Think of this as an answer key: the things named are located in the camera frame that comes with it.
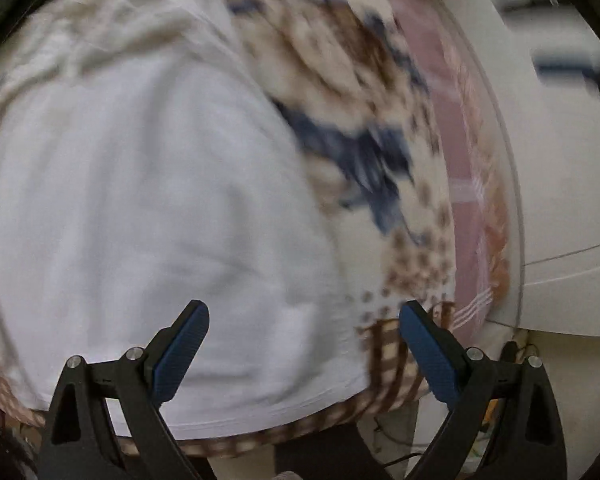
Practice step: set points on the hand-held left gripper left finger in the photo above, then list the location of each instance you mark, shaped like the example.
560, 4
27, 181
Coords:
182, 352

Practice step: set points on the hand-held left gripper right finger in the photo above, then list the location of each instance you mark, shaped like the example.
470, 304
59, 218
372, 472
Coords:
425, 355

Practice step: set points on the white t-shirt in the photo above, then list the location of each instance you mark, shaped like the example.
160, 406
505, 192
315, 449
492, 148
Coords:
145, 220

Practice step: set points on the pink striped bed sheet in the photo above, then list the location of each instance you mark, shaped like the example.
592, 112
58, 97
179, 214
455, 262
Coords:
467, 170

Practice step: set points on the patterned brown blue blanket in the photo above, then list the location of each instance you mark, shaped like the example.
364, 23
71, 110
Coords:
360, 160

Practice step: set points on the white cabinet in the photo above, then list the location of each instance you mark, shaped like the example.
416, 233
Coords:
560, 170

